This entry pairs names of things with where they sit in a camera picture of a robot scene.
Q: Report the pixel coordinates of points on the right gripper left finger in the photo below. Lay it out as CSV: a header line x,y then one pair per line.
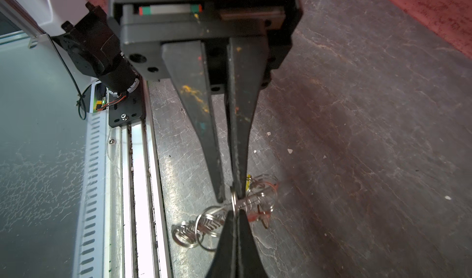
x,y
224,262

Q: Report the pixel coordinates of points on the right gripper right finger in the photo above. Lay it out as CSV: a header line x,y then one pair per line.
x,y
248,261

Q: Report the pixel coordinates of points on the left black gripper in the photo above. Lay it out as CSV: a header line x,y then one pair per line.
x,y
146,26

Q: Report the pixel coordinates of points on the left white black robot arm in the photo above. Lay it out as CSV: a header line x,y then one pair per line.
x,y
83,31

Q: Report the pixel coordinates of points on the aluminium front rail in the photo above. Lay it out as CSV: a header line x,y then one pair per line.
x,y
137,244

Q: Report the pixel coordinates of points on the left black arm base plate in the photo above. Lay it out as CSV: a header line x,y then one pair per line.
x,y
128,111

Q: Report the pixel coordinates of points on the white slotted cable duct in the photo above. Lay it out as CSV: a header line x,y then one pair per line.
x,y
89,256

